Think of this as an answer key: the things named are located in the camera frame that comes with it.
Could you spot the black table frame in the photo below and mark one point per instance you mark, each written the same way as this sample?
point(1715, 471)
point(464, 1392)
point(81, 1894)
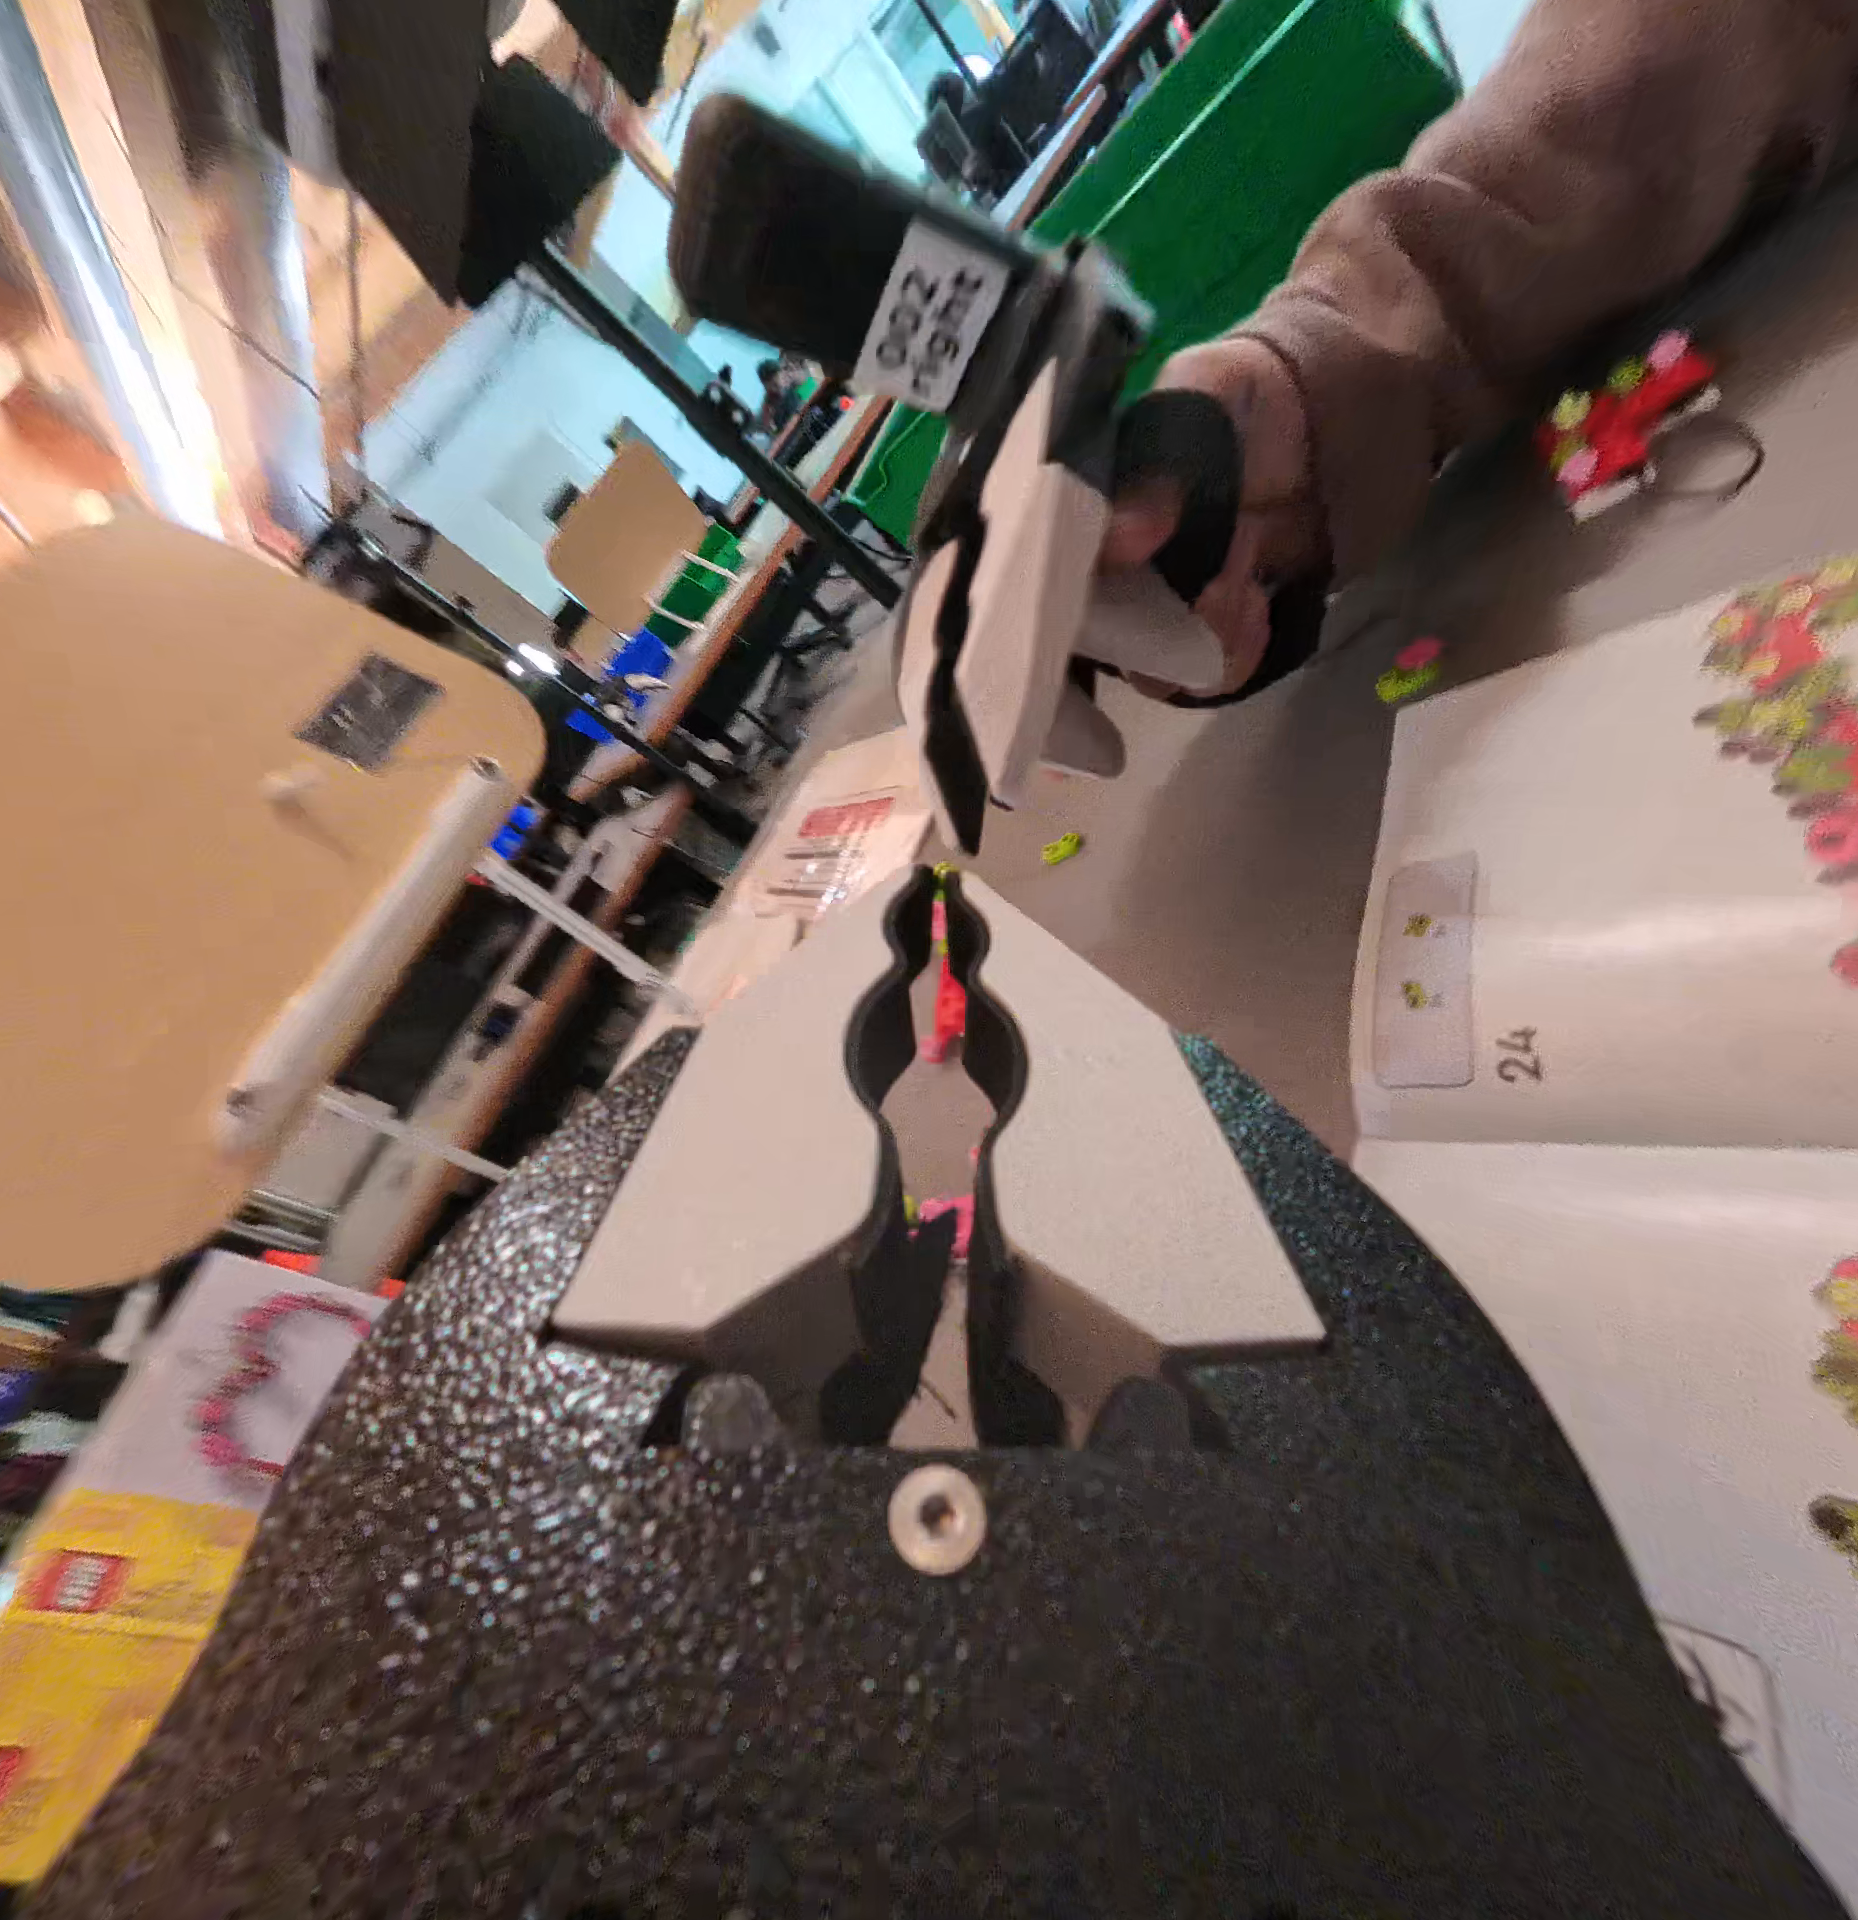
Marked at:
point(720, 405)

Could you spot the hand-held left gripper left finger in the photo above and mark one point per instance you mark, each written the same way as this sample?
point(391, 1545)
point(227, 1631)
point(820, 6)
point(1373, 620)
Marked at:
point(750, 1170)

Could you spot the green board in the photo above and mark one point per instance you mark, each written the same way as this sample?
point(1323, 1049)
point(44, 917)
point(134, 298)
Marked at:
point(1259, 136)

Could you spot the newspaper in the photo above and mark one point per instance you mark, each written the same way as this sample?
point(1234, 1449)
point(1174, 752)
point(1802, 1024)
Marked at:
point(839, 841)

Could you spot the person's right forearm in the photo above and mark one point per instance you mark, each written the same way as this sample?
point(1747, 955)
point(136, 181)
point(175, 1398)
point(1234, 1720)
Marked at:
point(1544, 225)

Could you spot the red lego segment pink flowers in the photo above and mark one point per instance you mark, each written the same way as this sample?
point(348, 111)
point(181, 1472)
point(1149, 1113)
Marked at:
point(948, 1006)

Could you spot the small plywood chair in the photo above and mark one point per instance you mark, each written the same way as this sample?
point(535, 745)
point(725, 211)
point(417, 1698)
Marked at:
point(629, 540)

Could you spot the person's right hand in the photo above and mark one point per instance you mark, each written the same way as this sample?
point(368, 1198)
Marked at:
point(1289, 481)

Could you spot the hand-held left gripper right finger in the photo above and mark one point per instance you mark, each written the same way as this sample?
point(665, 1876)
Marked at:
point(1154, 1200)

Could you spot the pink and lime lego piece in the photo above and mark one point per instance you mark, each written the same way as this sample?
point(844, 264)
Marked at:
point(1410, 672)

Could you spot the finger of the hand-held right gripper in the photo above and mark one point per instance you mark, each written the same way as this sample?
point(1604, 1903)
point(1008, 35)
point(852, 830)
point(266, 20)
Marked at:
point(942, 675)
point(1042, 601)

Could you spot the yellow lego box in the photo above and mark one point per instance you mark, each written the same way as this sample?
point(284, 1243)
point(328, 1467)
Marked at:
point(104, 1650)

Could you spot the small lime lego plate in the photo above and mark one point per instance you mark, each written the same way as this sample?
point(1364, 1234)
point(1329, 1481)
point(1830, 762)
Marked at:
point(1062, 848)

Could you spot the lego instruction booklet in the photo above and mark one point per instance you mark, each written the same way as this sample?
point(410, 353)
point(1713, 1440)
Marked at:
point(1620, 1200)

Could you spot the large plywood chair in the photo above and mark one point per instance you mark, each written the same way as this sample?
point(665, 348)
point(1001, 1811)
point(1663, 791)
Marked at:
point(165, 841)

